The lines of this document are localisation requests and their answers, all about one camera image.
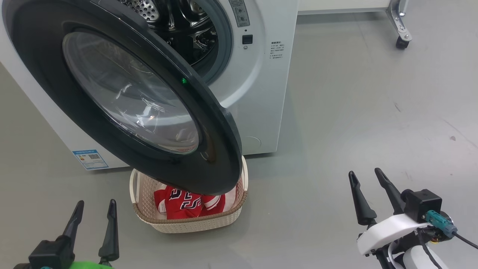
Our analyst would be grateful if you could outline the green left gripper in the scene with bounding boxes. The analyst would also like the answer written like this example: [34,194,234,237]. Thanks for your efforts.
[62,199,120,269]

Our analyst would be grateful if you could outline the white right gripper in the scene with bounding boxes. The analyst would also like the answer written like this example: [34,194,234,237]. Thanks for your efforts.
[348,168,430,257]

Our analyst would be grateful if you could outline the red jersey black numbers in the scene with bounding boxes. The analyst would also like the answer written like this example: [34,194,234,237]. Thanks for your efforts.
[154,186,226,220]

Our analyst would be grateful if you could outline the dark round washer door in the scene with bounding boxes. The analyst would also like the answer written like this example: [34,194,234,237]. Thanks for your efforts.
[2,0,243,196]

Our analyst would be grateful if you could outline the red shorts white stripes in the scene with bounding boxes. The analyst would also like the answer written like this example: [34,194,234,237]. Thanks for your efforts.
[154,182,237,215]

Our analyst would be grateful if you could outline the cream perforated laundry basket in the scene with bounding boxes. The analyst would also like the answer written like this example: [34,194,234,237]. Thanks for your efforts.
[129,155,249,234]

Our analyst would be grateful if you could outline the white front-load washing machine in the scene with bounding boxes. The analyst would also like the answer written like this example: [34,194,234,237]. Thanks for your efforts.
[0,0,299,171]

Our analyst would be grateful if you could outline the steel washer drum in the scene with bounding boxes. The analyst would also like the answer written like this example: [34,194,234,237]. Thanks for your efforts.
[119,0,219,71]

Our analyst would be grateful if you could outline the blue energy label sticker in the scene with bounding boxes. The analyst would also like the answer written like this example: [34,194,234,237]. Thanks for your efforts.
[72,149,109,171]

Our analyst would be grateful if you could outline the white panel base board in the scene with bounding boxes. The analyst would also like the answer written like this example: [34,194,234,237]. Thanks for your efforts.
[298,0,392,15]

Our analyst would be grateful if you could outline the right camera cable teal plug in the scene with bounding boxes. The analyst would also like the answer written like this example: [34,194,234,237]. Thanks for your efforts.
[426,210,478,250]

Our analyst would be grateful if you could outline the metal caster leg bracket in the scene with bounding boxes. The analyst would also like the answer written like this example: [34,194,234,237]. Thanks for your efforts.
[386,0,413,41]

